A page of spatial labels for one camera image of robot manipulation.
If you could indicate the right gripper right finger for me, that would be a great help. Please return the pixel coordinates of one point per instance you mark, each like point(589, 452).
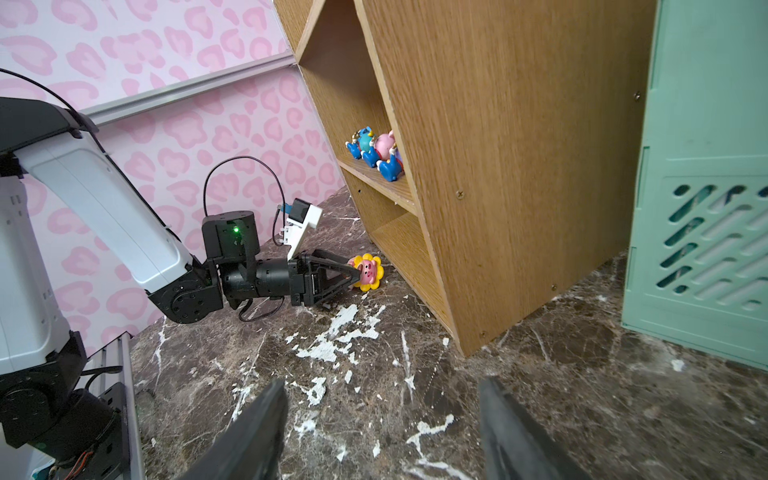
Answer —
point(514, 444)

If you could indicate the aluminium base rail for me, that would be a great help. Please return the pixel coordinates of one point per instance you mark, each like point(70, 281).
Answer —
point(114, 408)

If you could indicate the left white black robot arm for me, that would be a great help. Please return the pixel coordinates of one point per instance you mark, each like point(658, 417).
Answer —
point(79, 237)

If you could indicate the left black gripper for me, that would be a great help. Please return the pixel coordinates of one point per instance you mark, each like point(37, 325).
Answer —
point(308, 279)

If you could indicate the wooden three-tier shelf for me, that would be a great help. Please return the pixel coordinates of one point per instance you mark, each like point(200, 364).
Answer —
point(518, 124)

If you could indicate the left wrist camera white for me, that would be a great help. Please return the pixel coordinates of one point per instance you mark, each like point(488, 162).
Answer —
point(298, 218)

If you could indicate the small teal figure toy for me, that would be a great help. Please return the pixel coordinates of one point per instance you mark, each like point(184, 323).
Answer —
point(360, 145)

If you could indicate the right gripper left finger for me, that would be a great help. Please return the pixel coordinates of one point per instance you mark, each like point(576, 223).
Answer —
point(252, 446)

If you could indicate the blue pink pig figure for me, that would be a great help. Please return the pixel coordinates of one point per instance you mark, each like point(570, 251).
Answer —
point(381, 145)

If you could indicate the small purple figure toy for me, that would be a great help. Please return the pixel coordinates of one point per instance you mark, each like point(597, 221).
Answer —
point(391, 168)

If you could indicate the mint green file organizer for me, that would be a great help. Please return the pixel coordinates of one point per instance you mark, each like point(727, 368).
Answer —
point(697, 263)

